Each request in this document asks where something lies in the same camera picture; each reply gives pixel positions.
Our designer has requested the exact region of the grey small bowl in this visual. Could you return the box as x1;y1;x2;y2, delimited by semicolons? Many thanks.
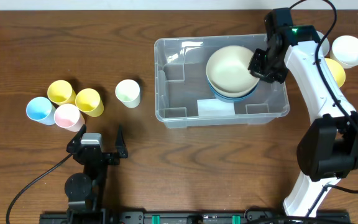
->
317;31;330;56

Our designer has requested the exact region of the yellow cup front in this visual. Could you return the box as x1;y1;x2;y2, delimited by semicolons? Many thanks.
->
75;88;104;117

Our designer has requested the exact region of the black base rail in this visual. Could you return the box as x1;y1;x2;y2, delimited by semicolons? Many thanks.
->
39;209;351;224

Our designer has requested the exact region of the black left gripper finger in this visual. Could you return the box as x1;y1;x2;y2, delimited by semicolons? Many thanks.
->
115;126;128;158
67;124;86;153

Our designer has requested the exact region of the dark blue bowl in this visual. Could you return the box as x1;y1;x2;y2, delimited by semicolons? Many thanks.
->
208;81;259;103

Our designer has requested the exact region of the yellow cup rear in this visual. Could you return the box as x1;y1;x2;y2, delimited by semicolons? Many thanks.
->
47;80;76;106

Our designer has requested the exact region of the white cup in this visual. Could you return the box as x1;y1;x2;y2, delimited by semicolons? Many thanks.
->
115;79;140;108

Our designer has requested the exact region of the white label in bin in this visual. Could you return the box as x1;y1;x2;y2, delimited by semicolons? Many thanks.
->
197;99;235;117

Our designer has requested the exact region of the pink cup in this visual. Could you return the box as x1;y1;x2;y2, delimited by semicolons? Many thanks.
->
54;104;85;132

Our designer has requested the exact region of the beige large bowl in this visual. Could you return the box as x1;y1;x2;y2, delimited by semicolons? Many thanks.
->
206;45;260;97

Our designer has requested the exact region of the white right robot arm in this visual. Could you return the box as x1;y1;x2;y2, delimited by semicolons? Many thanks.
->
248;7;358;217

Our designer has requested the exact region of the clear plastic storage bin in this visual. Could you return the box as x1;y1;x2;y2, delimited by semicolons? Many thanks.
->
154;34;290;128

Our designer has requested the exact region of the light blue cup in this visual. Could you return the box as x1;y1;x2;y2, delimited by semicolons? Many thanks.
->
26;96;56;126

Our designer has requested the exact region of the yellow small bowl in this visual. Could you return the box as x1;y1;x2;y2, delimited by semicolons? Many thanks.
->
325;58;346;88

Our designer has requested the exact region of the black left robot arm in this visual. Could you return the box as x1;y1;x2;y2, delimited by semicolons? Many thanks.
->
65;125;129;223

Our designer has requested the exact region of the yellow cup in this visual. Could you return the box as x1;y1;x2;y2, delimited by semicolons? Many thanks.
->
47;80;76;106
75;88;104;117

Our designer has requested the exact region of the white small bowl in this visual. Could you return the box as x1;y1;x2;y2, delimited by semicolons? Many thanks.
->
329;35;358;69

